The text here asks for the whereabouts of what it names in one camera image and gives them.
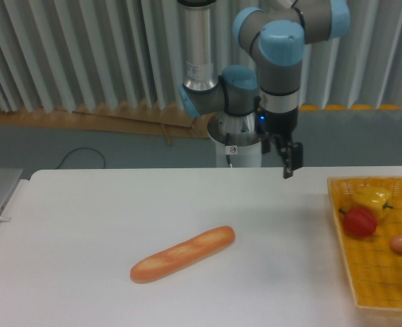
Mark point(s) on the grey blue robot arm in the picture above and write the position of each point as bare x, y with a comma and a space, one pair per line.
254, 111

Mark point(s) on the brown cardboard sheet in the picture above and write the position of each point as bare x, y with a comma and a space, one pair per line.
169, 123

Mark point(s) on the yellow woven basket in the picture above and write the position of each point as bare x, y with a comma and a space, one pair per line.
374, 270

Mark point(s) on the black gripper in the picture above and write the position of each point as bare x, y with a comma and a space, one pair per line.
283, 124

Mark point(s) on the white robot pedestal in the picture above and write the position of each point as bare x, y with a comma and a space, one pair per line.
237, 145

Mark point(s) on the red toy bell pepper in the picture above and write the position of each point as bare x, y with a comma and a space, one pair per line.
358, 221

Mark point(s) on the yellow toy bell pepper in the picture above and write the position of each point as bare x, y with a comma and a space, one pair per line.
377, 200

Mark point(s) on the toy baguette bread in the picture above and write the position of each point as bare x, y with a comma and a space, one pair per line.
182, 255

